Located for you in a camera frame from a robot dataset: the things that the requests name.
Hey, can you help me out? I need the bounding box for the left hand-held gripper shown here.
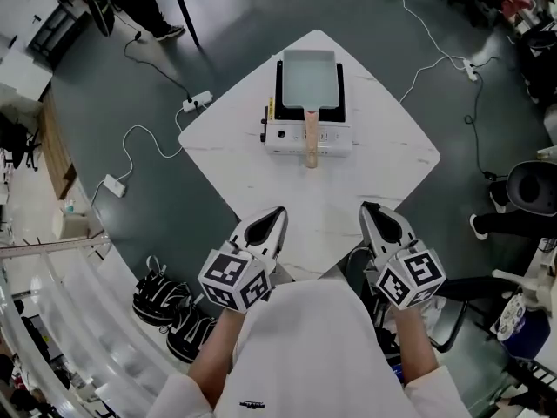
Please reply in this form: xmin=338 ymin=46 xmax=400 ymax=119
xmin=198 ymin=206 xmax=288 ymax=313

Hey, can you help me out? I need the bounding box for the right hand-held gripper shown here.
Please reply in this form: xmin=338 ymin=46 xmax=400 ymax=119
xmin=359 ymin=201 xmax=447 ymax=311

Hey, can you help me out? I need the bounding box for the white portable induction cooktop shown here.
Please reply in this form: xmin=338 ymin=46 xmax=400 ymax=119
xmin=259 ymin=61 xmax=354 ymax=158

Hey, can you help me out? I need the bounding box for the rectangular pale blue frying pan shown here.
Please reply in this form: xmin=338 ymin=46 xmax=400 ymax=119
xmin=281 ymin=49 xmax=341 ymax=170

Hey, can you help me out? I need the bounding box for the person's left forearm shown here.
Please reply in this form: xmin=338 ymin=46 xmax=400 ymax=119
xmin=186 ymin=307 xmax=249 ymax=409

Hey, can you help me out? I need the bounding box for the person's right forearm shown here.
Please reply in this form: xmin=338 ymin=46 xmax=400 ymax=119
xmin=389 ymin=305 xmax=440 ymax=386

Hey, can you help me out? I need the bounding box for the gray crumpled cloth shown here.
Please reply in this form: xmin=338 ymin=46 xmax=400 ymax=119
xmin=427 ymin=296 xmax=448 ymax=322

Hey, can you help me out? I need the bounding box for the person's white shirt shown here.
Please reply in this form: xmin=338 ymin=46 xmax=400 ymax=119
xmin=146 ymin=279 xmax=472 ymax=418

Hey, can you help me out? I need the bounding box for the gray round stool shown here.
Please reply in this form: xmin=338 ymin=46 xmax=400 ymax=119
xmin=506 ymin=159 xmax=557 ymax=216

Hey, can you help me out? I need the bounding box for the blue bin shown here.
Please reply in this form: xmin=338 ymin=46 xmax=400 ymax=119
xmin=495 ymin=292 xmax=553 ymax=361

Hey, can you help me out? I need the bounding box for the black metal leg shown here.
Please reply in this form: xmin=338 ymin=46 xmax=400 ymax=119
xmin=170 ymin=0 xmax=202 ymax=49

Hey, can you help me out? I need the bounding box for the white curved shelf rack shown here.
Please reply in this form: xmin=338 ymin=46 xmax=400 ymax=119
xmin=0 ymin=236 xmax=189 ymax=418

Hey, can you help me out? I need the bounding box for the wooden board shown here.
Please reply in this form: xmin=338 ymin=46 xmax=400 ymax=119
xmin=37 ymin=87 xmax=78 ymax=200

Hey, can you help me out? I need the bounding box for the black office chair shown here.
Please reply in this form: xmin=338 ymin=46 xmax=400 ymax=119
xmin=0 ymin=113 xmax=41 ymax=172

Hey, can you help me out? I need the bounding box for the black cable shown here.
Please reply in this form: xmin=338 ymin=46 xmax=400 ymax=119
xmin=123 ymin=30 xmax=193 ymax=103
xmin=463 ymin=57 xmax=509 ymax=182

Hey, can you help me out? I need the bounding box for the white cable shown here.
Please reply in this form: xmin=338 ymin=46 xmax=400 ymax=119
xmin=384 ymin=0 xmax=469 ymax=105
xmin=90 ymin=105 xmax=197 ymax=208

